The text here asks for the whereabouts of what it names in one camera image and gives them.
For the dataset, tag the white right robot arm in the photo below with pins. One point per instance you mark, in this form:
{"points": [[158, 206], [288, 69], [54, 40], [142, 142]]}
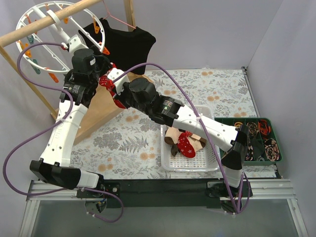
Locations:
{"points": [[142, 95]]}

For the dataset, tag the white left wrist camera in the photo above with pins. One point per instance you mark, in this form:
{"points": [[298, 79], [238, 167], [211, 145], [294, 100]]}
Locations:
{"points": [[74, 43]]}

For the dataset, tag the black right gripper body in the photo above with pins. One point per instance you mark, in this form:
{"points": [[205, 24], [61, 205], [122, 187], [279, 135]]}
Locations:
{"points": [[118, 96]]}

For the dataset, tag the cream brown striped sock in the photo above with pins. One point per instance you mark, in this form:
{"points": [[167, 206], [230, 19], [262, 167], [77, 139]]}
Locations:
{"points": [[171, 136], [197, 142]]}

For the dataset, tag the large black hanging cloth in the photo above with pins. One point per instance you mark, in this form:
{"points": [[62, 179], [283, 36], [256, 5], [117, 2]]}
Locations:
{"points": [[127, 49]]}

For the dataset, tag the white round clip hanger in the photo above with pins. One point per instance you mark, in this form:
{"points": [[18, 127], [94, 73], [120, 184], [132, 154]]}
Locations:
{"points": [[52, 60]]}

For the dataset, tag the floral table mat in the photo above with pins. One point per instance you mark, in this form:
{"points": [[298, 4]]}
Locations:
{"points": [[128, 146]]}

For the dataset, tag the white plastic basket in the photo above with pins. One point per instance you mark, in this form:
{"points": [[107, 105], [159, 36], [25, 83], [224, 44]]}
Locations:
{"points": [[204, 161]]}

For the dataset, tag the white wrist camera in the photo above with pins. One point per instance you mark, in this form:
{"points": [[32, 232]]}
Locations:
{"points": [[118, 77], [74, 43]]}

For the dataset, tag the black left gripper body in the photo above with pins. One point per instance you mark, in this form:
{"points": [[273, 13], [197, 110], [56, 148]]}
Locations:
{"points": [[98, 62]]}

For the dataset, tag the wooden hanger rack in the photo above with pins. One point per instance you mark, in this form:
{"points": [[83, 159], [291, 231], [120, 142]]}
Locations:
{"points": [[102, 108]]}

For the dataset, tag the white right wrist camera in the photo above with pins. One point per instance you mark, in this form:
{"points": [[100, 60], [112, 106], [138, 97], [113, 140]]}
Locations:
{"points": [[118, 77]]}

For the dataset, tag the red patterned sock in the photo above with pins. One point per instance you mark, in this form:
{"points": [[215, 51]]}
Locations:
{"points": [[185, 146], [107, 81]]}

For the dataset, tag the black sock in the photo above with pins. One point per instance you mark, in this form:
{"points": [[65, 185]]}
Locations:
{"points": [[175, 150]]}

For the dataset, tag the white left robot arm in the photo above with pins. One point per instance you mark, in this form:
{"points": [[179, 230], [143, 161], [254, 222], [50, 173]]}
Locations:
{"points": [[80, 86]]}

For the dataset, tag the green compartment tray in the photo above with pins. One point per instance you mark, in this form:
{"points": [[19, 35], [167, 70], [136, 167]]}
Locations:
{"points": [[263, 149]]}

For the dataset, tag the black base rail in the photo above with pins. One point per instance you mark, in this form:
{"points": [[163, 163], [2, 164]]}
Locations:
{"points": [[166, 192]]}

